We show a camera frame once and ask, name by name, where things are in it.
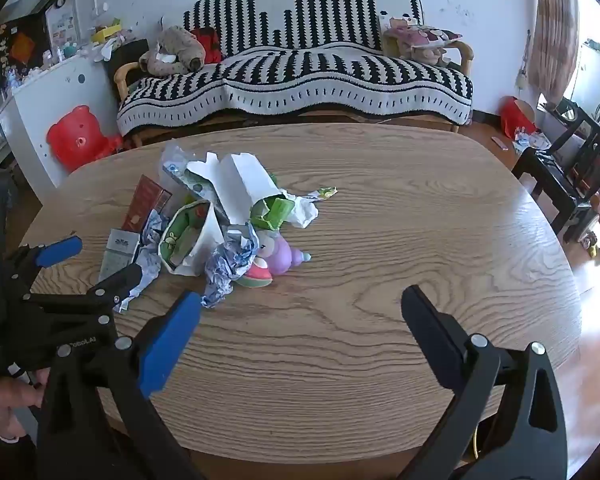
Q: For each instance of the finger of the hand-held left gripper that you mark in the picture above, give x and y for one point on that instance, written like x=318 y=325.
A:
x=122 y=280
x=57 y=252

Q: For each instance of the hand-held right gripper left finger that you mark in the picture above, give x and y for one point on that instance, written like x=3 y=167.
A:
x=172 y=345

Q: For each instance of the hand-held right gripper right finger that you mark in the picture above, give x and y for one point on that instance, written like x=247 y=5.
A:
x=430 y=327

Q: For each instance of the blue-white wrapper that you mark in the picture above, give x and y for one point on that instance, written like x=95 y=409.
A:
x=150 y=260
x=227 y=265

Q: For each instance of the torn white carton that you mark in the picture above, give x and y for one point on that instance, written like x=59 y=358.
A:
x=240 y=180

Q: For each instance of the person's left forearm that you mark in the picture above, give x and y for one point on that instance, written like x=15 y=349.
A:
x=5 y=460

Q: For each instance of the person's left hand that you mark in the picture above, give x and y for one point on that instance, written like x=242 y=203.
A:
x=7 y=400

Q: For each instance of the grey box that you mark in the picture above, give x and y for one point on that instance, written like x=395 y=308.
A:
x=117 y=252

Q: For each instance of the red box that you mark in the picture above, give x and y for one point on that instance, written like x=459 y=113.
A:
x=145 y=202

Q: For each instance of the green and white paper bag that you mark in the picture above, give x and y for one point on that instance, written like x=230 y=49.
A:
x=200 y=245

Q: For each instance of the watermelon slice toy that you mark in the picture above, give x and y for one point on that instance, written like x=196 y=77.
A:
x=257 y=275

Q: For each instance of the red bear stool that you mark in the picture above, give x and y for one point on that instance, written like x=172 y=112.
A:
x=75 y=135

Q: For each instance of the green and white package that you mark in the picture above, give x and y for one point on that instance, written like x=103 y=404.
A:
x=200 y=187

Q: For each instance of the clear plastic wrapper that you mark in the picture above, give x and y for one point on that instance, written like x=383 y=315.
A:
x=175 y=165

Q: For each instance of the purple toy bottle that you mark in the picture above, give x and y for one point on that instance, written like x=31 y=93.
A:
x=282 y=257

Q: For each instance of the white cabinet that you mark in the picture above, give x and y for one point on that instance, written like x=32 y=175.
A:
x=45 y=95

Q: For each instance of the crumpled white paper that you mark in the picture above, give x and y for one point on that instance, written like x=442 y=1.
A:
x=305 y=212

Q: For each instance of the small yellow-green wrapper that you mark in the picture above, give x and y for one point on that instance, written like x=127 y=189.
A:
x=325 y=192

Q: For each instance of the black wooden chair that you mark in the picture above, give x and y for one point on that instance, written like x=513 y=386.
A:
x=555 y=175

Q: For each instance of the black notice board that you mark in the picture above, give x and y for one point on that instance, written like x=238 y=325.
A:
x=7 y=60

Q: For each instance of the black bag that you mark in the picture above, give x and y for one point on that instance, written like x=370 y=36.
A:
x=125 y=55

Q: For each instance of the red bucket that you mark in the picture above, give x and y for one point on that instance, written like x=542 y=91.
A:
x=515 y=117

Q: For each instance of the brown plush toy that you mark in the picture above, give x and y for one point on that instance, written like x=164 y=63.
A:
x=180 y=42

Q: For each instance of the red cushion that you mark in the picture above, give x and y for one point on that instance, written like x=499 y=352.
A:
x=210 y=45

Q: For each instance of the pink printed pillow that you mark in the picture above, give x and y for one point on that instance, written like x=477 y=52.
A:
x=420 y=37

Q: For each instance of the checked curtain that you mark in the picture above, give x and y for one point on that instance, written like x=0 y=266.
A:
x=555 y=20

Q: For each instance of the white wall poster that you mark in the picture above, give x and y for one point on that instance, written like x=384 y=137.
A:
x=60 y=22

